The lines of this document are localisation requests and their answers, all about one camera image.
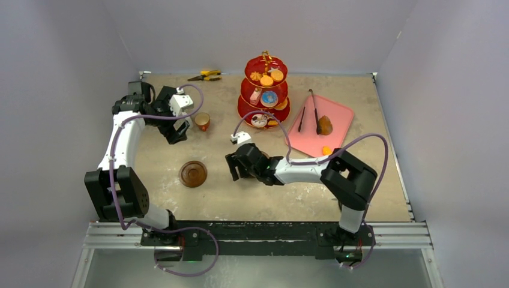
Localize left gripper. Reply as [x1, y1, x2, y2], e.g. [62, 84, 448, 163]
[146, 94, 189, 143]

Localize red three-tier cake stand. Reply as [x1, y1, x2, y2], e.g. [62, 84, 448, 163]
[237, 50, 291, 129]

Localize pink cake slice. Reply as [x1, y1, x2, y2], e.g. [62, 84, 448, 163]
[249, 88, 262, 106]

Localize yellow frosted donut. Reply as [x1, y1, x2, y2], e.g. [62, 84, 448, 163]
[274, 98, 288, 110]

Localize blue frosted donut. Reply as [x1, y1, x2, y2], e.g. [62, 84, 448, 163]
[260, 91, 279, 108]

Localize round orange cookie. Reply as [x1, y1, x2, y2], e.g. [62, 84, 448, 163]
[259, 74, 274, 87]

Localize orange flower cookie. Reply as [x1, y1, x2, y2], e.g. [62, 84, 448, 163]
[250, 71, 262, 82]

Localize round cracker cookie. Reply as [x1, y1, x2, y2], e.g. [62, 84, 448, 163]
[270, 70, 285, 82]

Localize metal tongs black tips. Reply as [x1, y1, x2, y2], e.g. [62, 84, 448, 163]
[297, 88, 323, 136]

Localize pink serving tray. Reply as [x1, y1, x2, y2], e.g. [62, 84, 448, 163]
[288, 94, 354, 158]

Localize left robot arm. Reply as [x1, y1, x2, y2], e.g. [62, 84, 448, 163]
[84, 80, 194, 245]

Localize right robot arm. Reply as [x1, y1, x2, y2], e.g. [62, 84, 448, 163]
[225, 143, 378, 244]

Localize small brown cup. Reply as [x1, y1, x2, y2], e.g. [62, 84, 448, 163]
[194, 112, 211, 132]

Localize yellow black pliers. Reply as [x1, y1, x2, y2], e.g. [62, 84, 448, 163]
[187, 70, 222, 82]

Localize orange fish cookie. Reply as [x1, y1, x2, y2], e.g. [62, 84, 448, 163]
[321, 146, 333, 155]

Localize brown croissant pastry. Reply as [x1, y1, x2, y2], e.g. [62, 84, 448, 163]
[317, 115, 333, 136]

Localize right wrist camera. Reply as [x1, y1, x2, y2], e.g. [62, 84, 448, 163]
[230, 131, 253, 146]

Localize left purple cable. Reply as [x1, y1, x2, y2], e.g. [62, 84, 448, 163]
[108, 83, 220, 278]

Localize black base frame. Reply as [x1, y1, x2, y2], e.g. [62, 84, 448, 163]
[140, 220, 376, 263]

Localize aluminium rail frame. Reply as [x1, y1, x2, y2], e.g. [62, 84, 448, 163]
[84, 74, 431, 249]

